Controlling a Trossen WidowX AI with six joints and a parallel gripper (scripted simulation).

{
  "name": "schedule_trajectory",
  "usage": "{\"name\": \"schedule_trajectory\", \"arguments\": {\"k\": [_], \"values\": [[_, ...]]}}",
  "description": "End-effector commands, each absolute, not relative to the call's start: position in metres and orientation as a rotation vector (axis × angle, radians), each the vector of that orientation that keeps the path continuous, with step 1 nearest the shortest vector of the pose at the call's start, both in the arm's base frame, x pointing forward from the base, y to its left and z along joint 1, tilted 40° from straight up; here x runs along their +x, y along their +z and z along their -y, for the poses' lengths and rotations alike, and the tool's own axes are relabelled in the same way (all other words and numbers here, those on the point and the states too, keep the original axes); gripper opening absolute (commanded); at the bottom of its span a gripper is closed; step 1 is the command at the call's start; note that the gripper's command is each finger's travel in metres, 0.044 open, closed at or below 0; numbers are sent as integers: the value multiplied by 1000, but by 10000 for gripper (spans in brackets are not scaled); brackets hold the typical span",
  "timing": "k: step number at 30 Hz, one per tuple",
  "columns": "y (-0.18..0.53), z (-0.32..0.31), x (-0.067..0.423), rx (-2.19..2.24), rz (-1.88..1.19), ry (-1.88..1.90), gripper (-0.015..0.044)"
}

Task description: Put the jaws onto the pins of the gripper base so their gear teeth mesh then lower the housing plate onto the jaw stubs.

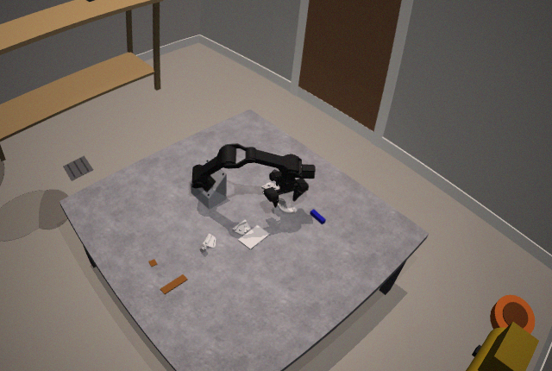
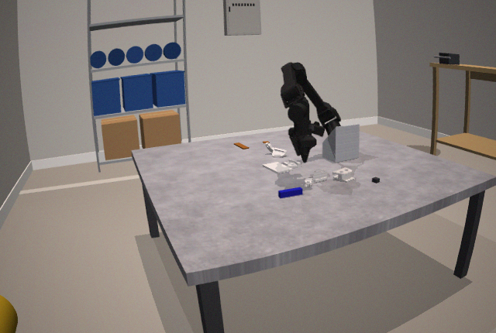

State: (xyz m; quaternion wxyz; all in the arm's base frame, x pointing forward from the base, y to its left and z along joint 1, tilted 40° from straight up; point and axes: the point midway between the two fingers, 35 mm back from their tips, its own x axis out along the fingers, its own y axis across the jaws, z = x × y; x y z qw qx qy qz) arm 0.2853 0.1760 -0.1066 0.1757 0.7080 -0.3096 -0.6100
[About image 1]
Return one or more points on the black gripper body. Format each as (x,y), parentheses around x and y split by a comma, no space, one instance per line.
(285,187)

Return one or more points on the brown flat rectangular plate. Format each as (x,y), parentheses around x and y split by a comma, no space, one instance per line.
(173,284)

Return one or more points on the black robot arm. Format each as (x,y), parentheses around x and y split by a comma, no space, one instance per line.
(290,166)

